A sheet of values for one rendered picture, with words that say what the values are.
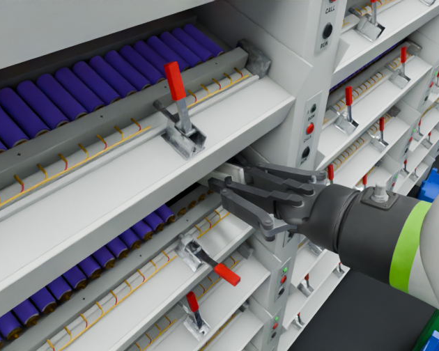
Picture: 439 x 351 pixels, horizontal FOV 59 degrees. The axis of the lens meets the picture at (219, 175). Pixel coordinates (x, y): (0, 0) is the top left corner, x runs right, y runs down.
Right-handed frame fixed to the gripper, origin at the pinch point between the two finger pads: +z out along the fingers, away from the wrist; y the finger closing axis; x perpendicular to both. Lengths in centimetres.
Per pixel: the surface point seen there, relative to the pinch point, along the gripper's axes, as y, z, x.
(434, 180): -145, 6, 87
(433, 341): -39, -24, 64
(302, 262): -28, 6, 44
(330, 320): -52, 10, 96
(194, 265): 10.2, -3.3, 7.4
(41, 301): 27.0, 2.9, 2.3
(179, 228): 8.9, 0.0, 3.5
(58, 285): 24.7, 3.1, 2.1
